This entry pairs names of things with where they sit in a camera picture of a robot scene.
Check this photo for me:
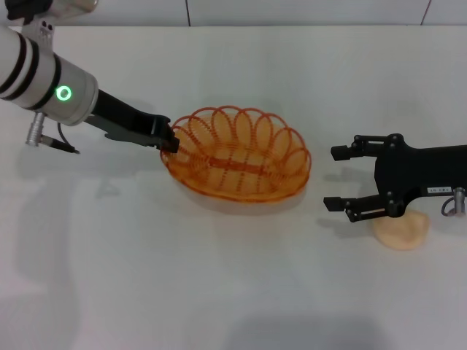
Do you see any pale peach bun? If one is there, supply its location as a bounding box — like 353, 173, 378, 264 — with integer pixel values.
372, 210, 431, 253

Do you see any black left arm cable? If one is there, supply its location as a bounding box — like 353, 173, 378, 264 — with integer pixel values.
40, 122, 80, 155

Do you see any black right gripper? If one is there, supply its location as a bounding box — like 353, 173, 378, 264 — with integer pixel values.
323, 133, 467, 225

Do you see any grey right arm cable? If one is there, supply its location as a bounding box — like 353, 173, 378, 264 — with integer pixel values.
441, 196, 457, 217

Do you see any orange plastic wire basket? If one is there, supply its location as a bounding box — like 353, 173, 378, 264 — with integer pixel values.
160, 105, 313, 203

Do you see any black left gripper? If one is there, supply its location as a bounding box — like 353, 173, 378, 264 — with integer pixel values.
86, 88, 180, 155

